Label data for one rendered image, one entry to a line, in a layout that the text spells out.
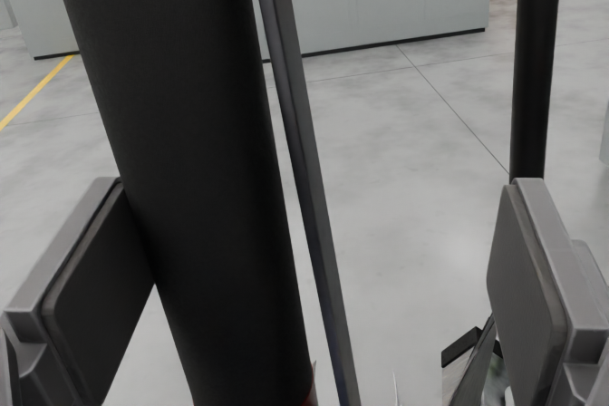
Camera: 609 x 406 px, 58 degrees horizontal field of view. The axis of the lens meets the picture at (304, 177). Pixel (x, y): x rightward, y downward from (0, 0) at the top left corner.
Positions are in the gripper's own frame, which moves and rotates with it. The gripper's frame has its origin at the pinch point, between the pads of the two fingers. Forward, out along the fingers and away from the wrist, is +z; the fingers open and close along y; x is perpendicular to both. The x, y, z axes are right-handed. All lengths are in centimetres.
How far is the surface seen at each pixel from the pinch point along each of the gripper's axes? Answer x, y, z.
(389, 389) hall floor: -178, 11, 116
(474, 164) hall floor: -190, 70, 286
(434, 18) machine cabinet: -193, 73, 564
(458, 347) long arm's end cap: -58, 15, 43
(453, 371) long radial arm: -59, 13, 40
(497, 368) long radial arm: -57, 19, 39
